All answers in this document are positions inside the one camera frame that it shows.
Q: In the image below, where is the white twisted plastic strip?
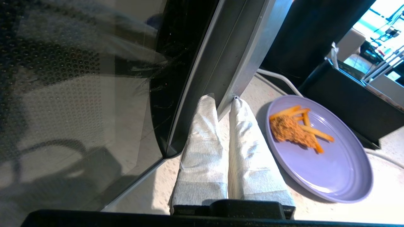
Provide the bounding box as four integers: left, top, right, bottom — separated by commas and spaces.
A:
330, 42, 341, 69

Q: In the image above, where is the white power cable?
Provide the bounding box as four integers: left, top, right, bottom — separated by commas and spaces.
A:
256, 69, 404, 169

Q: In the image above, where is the black rectangular tray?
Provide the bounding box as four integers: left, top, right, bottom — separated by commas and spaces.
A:
298, 58, 404, 150

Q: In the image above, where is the purple plate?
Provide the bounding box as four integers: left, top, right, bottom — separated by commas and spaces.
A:
265, 95, 374, 203

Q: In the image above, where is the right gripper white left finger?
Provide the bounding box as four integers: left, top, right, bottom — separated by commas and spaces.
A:
170, 93, 229, 208

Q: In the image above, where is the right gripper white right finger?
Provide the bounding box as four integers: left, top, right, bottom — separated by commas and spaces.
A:
228, 96, 296, 207

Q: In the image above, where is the fried chicken piece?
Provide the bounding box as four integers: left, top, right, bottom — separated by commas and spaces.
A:
270, 115, 317, 149

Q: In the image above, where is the beige armchair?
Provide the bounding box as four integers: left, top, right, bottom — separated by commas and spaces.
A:
326, 28, 366, 62

